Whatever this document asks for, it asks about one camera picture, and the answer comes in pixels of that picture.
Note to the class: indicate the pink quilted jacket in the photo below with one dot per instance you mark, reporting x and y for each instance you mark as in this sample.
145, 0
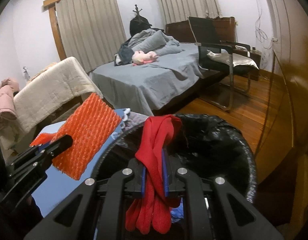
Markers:
8, 89

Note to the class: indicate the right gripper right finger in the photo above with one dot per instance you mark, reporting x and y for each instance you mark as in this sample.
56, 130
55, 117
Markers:
213, 209

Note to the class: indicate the black metal armchair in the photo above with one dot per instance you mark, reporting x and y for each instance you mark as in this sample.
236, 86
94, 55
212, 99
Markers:
206, 38

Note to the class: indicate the bed with grey sheet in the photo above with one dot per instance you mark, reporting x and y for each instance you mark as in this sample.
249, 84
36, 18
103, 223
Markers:
152, 86

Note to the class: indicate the beige curtain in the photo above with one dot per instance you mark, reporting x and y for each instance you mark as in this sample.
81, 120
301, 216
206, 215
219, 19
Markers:
92, 31
174, 11

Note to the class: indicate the orange foam net sleeve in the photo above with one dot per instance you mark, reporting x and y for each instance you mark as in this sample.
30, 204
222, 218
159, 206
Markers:
89, 126

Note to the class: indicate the beige striped blanket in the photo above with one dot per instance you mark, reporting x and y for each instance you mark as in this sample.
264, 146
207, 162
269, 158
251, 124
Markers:
50, 90

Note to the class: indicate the black lined trash bin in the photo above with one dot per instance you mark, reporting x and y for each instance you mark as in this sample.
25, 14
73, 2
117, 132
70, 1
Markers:
207, 145

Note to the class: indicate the right beige curtain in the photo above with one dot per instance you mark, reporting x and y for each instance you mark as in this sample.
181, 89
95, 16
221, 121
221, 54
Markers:
174, 11

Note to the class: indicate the silver chair cushion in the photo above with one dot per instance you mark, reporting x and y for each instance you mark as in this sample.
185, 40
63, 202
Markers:
236, 59

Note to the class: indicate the pink plush toy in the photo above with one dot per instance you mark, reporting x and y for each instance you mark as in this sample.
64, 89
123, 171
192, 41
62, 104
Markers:
140, 58

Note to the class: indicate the wooden coat stand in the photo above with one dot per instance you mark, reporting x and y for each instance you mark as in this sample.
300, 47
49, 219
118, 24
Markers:
137, 12

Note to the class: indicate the blue plastic bag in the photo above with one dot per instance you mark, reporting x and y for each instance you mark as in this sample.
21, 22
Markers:
177, 213

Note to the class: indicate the brown wooden wardrobe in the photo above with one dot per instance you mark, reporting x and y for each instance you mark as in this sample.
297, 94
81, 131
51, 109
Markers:
285, 134

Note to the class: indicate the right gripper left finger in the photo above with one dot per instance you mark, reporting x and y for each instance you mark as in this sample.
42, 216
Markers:
80, 215

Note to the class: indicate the red knit glove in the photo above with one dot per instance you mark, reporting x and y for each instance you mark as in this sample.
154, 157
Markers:
153, 209

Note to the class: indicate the left beige curtain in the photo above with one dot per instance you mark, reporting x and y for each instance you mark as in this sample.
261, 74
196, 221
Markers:
92, 31

